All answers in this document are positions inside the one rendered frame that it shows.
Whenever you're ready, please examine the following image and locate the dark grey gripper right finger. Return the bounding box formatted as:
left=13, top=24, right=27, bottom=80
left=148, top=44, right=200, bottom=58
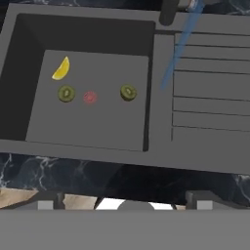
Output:
left=185, top=190, right=250, bottom=211

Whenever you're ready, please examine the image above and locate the dark grey sink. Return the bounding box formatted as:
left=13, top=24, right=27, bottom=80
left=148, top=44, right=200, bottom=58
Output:
left=0, top=3, right=250, bottom=177

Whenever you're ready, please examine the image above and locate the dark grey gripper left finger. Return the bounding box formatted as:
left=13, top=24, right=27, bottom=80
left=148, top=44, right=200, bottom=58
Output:
left=0, top=190, right=65, bottom=211

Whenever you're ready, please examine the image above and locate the green kiwi half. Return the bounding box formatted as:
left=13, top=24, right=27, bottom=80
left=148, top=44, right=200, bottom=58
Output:
left=58, top=84, right=76, bottom=104
left=119, top=83, right=138, bottom=103

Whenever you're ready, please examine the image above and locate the red sink drain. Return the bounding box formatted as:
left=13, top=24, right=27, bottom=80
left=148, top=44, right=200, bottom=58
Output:
left=82, top=90, right=98, bottom=105

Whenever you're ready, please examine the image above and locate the dark grey sink faucet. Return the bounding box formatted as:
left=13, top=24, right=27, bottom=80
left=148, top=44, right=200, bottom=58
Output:
left=158, top=0, right=200, bottom=27

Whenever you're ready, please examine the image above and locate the yellow lemon wedge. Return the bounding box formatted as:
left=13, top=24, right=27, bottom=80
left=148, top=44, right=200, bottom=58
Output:
left=51, top=56, right=71, bottom=81

